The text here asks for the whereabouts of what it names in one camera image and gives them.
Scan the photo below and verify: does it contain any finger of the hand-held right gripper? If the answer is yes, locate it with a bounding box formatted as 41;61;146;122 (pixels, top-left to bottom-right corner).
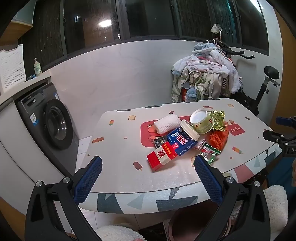
263;130;296;146
276;116;296;127

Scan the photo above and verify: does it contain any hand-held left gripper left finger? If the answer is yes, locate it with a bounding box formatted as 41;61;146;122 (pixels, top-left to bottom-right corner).
25;156;103;241

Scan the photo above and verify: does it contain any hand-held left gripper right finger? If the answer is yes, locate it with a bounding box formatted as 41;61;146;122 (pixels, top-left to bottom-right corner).
194;155;273;241

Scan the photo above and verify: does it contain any green snack wrapper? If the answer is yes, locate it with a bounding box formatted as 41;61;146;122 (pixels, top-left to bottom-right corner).
199;144;222;165

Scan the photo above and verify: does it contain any orange foam net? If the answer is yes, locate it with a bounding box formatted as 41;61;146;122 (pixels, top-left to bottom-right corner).
207;127;229;151

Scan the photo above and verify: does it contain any blue instant noodle cup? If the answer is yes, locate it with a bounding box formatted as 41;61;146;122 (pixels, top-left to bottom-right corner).
166;127;199;157

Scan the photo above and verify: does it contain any brown round waste bin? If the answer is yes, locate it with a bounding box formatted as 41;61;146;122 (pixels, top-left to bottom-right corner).
170;201;232;241

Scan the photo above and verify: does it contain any green round can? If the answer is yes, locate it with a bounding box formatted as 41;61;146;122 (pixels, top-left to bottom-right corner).
190;108;215;134

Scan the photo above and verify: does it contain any white round can lid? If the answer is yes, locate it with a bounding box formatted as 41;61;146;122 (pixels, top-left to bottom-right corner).
179;119;200;141

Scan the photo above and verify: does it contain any red cardboard box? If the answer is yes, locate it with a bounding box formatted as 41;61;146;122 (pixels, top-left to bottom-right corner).
146;142;179;172

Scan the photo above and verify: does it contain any small black packet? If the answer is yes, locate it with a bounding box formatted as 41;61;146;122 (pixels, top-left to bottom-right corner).
153;136;168;149

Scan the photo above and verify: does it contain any clear pink-edged plastic packet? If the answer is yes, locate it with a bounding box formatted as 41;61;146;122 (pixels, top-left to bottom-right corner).
195;138;208;151

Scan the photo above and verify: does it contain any black exercise bike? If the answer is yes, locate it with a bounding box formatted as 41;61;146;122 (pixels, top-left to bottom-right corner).
217;39;280;116

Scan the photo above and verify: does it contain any gold foil wrapper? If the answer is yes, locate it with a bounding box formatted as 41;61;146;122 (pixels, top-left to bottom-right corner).
207;110;226;132

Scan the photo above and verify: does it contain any grey front-load washing machine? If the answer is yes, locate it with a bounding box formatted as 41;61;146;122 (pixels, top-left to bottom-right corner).
15;82;80;174

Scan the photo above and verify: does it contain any white foam net sleeve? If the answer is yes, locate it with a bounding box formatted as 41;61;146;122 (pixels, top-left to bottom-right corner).
154;113;181;134

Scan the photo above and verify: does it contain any white laundry cabinet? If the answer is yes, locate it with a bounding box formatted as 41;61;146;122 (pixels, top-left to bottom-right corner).
0;70;77;216

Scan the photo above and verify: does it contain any pile of clothes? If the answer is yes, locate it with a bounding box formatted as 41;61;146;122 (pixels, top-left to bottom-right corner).
171;42;243;103

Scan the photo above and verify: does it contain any pump soap bottle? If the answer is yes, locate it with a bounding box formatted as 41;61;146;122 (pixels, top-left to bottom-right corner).
33;58;42;77

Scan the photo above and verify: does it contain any white perforated laundry basket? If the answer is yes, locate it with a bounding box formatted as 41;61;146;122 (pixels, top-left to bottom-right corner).
0;44;27;93

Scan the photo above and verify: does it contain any dark framed window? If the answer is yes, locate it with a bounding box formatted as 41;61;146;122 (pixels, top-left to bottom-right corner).
23;0;270;70

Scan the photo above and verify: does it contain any white wall cabinet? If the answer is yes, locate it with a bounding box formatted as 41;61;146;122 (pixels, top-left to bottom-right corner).
10;0;35;29

